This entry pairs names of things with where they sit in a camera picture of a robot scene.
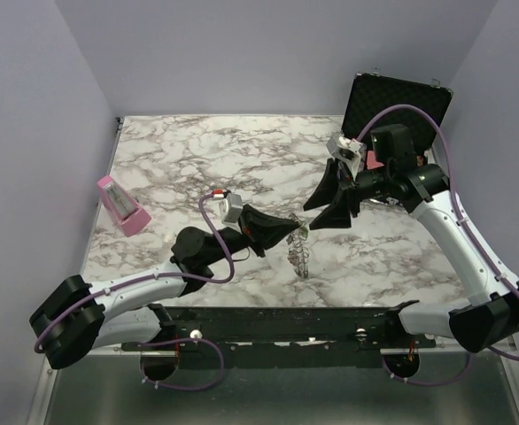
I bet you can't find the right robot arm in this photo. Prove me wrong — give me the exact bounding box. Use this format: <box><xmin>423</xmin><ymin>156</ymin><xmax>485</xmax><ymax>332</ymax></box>
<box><xmin>304</xmin><ymin>124</ymin><xmax>519</xmax><ymax>353</ymax></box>

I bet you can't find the metal key ring disc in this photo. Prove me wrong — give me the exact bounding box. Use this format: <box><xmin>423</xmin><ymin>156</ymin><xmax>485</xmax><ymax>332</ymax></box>
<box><xmin>286</xmin><ymin>213</ymin><xmax>309</xmax><ymax>279</ymax></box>

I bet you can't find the black poker chip case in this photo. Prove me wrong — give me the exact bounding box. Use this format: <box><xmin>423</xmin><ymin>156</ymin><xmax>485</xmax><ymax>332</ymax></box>
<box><xmin>341</xmin><ymin>73</ymin><xmax>453</xmax><ymax>166</ymax></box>

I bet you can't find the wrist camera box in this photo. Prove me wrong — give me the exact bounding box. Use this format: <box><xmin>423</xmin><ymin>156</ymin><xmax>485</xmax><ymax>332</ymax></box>
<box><xmin>219</xmin><ymin>191</ymin><xmax>244</xmax><ymax>225</ymax></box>
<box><xmin>326</xmin><ymin>133</ymin><xmax>367</xmax><ymax>174</ymax></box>

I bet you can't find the pink playing card deck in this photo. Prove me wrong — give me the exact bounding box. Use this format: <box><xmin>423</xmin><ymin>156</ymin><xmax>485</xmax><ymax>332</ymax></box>
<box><xmin>366</xmin><ymin>151</ymin><xmax>383</xmax><ymax>170</ymax></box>

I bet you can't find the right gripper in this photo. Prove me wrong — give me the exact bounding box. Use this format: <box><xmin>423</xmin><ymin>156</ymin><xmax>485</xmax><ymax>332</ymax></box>
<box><xmin>303</xmin><ymin>157</ymin><xmax>393</xmax><ymax>229</ymax></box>

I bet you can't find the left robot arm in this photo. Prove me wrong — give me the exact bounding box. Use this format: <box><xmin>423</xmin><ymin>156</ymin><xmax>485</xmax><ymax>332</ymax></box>
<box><xmin>29</xmin><ymin>205</ymin><xmax>300</xmax><ymax>369</ymax></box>

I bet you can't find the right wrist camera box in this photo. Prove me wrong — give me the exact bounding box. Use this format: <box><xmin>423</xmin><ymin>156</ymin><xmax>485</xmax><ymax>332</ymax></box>
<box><xmin>326</xmin><ymin>133</ymin><xmax>367</xmax><ymax>174</ymax></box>

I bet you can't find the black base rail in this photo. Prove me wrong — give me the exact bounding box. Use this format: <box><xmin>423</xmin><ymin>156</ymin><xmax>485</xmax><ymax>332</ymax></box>
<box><xmin>119</xmin><ymin>304</ymin><xmax>438</xmax><ymax>369</ymax></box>

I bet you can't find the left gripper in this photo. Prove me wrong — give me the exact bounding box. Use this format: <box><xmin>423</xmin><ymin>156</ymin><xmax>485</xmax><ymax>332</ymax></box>
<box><xmin>204</xmin><ymin>204</ymin><xmax>299</xmax><ymax>267</ymax></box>

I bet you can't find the pink metronome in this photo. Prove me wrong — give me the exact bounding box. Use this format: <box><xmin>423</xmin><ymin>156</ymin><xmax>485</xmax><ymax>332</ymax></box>
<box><xmin>97</xmin><ymin>175</ymin><xmax>151</xmax><ymax>237</ymax></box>

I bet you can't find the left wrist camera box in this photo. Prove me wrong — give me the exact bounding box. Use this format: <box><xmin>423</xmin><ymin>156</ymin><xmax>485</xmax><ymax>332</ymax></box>
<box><xmin>219</xmin><ymin>191</ymin><xmax>244</xmax><ymax>225</ymax></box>

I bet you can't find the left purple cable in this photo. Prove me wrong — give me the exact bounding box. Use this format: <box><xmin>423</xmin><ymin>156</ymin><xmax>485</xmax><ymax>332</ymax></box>
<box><xmin>34</xmin><ymin>189</ymin><xmax>236</xmax><ymax>391</ymax></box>

